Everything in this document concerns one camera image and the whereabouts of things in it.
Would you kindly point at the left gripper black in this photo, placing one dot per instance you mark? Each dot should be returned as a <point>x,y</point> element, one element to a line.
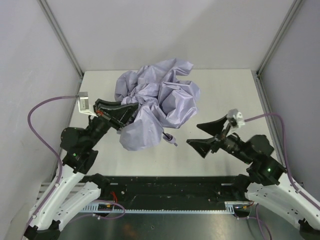
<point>105,118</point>

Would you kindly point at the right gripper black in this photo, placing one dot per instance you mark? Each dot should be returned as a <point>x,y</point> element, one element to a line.
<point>219,140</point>

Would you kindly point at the lilac folding umbrella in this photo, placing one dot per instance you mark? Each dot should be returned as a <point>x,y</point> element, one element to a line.
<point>163,101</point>

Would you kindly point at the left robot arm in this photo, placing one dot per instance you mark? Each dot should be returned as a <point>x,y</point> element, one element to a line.
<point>54,210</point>

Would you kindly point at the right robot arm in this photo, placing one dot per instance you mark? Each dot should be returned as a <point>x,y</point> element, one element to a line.
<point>266,183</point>

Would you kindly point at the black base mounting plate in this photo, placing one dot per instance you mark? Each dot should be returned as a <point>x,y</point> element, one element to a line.
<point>176,194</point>

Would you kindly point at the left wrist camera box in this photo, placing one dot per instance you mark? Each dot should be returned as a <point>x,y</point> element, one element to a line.
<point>83,103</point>

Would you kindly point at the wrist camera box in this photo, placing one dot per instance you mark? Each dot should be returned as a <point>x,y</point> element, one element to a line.
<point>235,119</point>
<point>83,103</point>

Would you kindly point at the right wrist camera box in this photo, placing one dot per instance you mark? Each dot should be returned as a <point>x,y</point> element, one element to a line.
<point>235,119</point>

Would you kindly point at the aluminium frame post right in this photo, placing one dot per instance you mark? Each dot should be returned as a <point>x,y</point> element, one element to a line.
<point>280,34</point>

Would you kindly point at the aluminium frame post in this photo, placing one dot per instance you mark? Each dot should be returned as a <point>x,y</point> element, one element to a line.
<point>48,13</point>
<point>280,34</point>

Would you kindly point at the aluminium frame post left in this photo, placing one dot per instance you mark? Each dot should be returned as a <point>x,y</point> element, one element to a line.
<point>48,13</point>

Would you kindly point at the aluminium rail front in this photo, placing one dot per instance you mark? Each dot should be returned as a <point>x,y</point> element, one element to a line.
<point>72,192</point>

